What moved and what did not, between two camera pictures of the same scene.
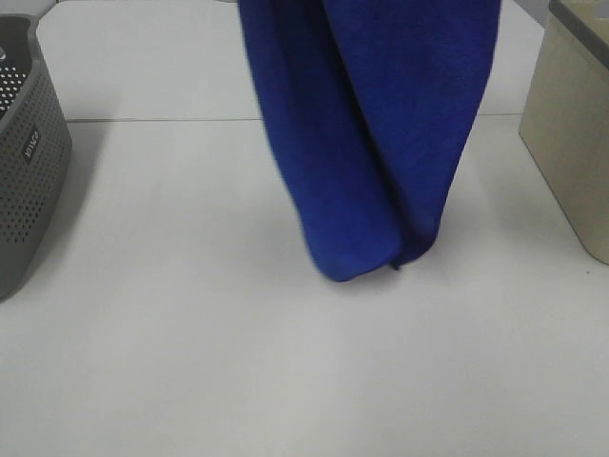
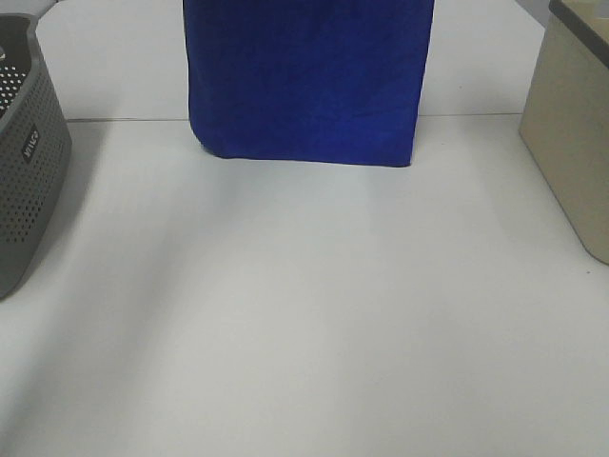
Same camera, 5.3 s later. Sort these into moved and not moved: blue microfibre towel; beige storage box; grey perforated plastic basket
Moved: blue microfibre towel
Not moved: grey perforated plastic basket; beige storage box
